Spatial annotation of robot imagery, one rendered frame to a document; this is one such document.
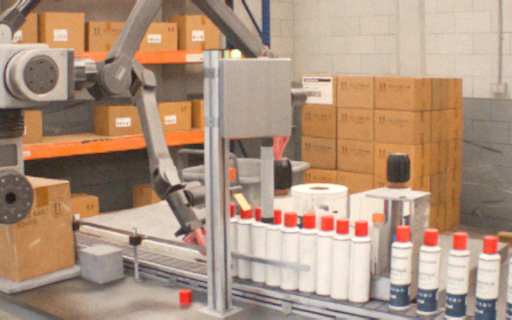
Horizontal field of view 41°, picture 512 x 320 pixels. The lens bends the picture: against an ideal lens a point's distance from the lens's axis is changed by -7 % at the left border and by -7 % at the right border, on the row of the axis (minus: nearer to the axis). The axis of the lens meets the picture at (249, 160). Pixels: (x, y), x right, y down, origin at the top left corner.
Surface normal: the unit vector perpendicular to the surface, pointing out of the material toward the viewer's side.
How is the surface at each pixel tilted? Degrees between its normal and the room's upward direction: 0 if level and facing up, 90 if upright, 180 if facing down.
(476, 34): 90
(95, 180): 90
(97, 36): 90
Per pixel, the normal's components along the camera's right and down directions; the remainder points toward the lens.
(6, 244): -0.54, 0.11
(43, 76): 0.65, 0.09
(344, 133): -0.71, 0.10
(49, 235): 0.85, 0.06
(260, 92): 0.29, 0.12
